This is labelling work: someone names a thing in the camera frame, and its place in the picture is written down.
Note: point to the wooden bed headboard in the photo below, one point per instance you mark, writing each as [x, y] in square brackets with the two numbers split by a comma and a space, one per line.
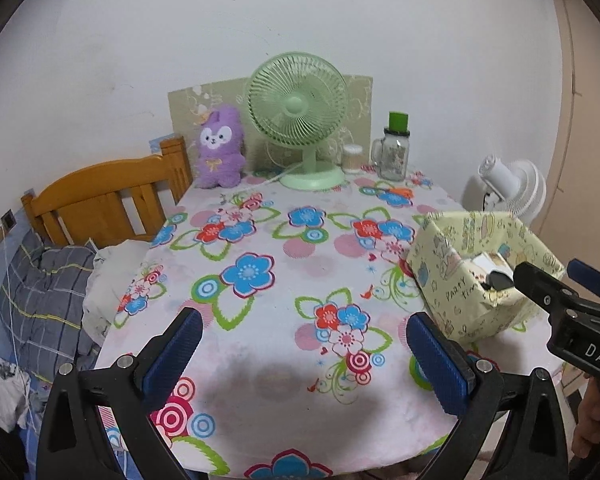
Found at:
[95, 185]

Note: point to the black round pouch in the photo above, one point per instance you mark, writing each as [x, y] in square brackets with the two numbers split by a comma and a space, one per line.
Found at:
[500, 280]

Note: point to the white cloth with black print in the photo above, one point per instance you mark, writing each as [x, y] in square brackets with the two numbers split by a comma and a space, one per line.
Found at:
[2, 385]

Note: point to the white crumpled cloth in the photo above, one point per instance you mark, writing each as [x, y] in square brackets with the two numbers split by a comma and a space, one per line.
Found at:
[105, 280]

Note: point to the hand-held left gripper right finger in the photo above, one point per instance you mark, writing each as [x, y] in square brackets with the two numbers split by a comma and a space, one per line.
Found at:
[437, 365]

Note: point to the green desk fan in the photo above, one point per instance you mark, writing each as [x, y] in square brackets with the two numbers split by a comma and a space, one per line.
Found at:
[292, 105]

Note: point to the grey plaid blanket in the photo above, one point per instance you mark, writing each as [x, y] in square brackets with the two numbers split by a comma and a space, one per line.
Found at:
[45, 290]

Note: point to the glass jar mug green lid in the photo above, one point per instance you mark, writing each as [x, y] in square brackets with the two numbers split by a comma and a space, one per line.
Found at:
[394, 160]

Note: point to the dark wall socket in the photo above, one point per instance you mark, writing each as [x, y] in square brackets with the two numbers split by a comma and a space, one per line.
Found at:
[8, 220]

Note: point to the blue printed bedsheet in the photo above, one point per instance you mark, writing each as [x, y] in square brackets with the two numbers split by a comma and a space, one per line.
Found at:
[27, 450]

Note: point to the floral tablecloth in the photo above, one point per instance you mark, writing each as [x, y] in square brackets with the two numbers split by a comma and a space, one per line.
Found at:
[280, 310]

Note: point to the green patterned board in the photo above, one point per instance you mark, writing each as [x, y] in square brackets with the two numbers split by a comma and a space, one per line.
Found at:
[185, 105]

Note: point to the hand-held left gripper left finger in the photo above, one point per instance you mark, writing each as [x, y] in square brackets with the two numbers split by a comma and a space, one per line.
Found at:
[172, 355]

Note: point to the white remote control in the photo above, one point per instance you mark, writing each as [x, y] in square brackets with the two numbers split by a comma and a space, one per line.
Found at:
[485, 262]

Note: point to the white standing fan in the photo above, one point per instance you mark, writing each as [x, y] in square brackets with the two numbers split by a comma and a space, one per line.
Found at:
[517, 185]

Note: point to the person's right hand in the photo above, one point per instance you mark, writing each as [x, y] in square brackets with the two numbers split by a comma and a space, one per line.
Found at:
[592, 420]

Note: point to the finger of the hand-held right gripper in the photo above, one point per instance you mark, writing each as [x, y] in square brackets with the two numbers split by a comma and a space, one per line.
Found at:
[535, 282]
[592, 275]

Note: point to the purple plush toy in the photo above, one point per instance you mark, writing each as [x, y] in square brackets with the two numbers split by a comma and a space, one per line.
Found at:
[217, 160]

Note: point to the beige door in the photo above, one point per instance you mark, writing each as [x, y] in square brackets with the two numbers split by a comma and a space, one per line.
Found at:
[595, 135]

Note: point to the yellow patterned paper box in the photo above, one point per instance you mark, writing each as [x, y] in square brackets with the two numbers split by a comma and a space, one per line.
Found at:
[445, 270]

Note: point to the cotton swab container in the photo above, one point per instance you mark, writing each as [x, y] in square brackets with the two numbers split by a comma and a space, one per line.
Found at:
[352, 160]

